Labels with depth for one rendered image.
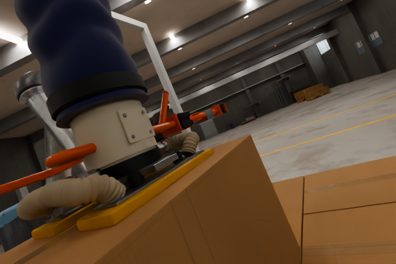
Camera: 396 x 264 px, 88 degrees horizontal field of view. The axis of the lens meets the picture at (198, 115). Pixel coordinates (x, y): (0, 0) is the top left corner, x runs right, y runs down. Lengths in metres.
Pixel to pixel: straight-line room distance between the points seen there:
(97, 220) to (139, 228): 0.10
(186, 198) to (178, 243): 0.06
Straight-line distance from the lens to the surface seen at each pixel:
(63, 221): 0.52
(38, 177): 0.73
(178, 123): 0.68
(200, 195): 0.38
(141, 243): 0.29
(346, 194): 1.09
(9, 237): 1.22
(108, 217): 0.34
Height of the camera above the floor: 1.02
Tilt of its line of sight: 4 degrees up
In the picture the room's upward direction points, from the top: 23 degrees counter-clockwise
